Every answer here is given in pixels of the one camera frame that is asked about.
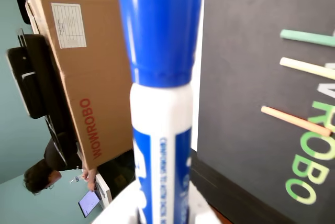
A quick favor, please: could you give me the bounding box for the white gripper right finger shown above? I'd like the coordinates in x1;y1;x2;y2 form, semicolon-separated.
190;181;221;224

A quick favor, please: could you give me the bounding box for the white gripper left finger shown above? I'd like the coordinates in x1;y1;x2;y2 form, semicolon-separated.
91;181;140;224

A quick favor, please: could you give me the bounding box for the blue dry erase marker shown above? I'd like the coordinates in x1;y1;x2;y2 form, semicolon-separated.
115;0;206;224

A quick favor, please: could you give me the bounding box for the yellow chalk stick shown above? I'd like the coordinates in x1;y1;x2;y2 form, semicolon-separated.
279;57;335;81

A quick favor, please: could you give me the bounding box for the tablet with lit screen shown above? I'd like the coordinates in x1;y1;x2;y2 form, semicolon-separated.
77;189;102;218

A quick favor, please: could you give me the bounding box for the person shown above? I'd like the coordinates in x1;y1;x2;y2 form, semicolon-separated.
23;140;81;196

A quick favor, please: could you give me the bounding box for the orange chalk stick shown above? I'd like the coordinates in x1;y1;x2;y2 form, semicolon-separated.
260;105;332;137

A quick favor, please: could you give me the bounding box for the WOWROBO cardboard box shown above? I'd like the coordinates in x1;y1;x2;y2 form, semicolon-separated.
25;0;135;170

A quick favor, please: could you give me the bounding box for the dark grey WOWROBO mat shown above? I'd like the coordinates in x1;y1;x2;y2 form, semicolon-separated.
190;0;335;224

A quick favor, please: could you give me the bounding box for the black monitor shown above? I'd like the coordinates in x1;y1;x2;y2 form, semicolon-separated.
6;27;79;167

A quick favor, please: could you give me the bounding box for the green chalk stick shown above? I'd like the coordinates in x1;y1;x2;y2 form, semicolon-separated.
279;29;335;48

